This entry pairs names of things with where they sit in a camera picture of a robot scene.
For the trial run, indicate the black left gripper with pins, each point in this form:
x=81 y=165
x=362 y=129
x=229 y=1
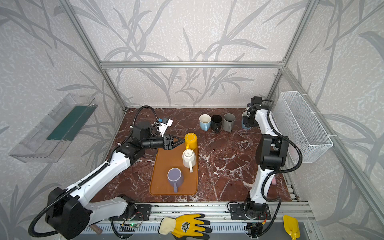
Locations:
x=167 y=142

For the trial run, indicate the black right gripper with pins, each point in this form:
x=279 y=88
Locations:
x=248 y=121

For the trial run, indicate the grey mug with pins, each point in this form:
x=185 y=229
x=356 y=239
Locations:
x=228 y=122

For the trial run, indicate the white mug with lettering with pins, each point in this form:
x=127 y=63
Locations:
x=189 y=159

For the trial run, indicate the black mug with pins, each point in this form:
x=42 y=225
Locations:
x=216 y=123

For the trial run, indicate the light blue mug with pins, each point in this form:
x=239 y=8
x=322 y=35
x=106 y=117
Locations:
x=205 y=122

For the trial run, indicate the teal dotted mug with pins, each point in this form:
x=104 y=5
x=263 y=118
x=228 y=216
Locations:
x=244 y=115

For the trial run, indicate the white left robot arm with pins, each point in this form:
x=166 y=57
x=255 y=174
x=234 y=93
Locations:
x=69 y=211

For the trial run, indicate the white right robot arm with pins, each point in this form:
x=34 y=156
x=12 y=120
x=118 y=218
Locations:
x=271 y=155

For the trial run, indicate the yellow mug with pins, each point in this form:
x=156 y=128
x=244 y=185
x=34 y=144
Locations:
x=191 y=141

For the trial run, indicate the purple mug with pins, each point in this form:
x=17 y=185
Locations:
x=175 y=178

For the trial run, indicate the orange plastic tray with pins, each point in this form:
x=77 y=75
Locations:
x=167 y=159

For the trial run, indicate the pink object in basket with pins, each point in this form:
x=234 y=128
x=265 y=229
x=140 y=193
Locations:
x=293 y=153

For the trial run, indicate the purple spatula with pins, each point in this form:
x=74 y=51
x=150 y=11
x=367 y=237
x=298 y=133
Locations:
x=274 y=182

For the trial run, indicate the yellow black work glove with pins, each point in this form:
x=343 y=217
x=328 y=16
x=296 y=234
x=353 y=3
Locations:
x=191 y=225

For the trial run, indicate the yellow plastic scoop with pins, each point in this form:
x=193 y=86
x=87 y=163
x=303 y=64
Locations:
x=291 y=226

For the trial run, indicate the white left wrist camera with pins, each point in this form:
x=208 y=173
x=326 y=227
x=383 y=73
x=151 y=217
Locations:
x=162 y=125

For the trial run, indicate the white wire wall basket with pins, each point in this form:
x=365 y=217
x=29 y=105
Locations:
x=295 y=119

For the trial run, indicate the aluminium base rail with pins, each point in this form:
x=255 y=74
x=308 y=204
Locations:
x=217 y=213

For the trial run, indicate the clear plastic wall bin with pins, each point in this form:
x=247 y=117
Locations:
x=48 y=141

